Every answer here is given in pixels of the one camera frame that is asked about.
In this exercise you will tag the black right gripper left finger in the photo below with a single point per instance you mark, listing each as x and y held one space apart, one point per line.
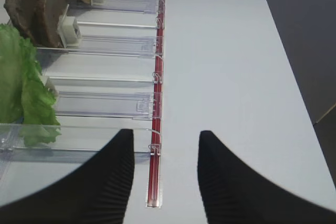
96 192

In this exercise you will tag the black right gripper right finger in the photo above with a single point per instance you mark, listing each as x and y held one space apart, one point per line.
232 192

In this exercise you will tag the green lettuce leaf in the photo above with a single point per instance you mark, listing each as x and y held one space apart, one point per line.
24 97

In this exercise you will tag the brown meat patty front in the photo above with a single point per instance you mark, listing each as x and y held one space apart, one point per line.
47 15

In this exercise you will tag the brown meat patty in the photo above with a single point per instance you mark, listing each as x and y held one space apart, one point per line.
47 15
21 13

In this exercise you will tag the brown meat patty rear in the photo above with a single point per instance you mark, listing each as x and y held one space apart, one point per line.
21 13

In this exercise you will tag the clear acrylic food rack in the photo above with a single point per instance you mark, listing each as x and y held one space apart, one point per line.
105 83

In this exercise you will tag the white pusher block lower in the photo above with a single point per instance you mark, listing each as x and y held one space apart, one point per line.
49 85

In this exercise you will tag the white pusher block middle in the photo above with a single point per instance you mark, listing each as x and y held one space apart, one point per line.
68 31

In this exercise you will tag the red rack rail strip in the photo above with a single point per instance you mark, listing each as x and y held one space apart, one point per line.
153 197

